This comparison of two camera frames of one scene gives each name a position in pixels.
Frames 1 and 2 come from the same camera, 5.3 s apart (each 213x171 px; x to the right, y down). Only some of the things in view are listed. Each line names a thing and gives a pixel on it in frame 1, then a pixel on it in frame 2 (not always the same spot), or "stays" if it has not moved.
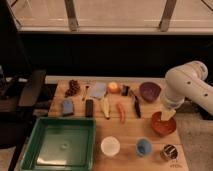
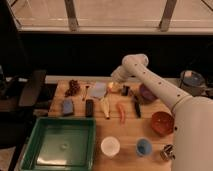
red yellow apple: x=113 y=87 stays
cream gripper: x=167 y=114 to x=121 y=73
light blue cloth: x=98 y=90 stays
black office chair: x=21 y=87 stays
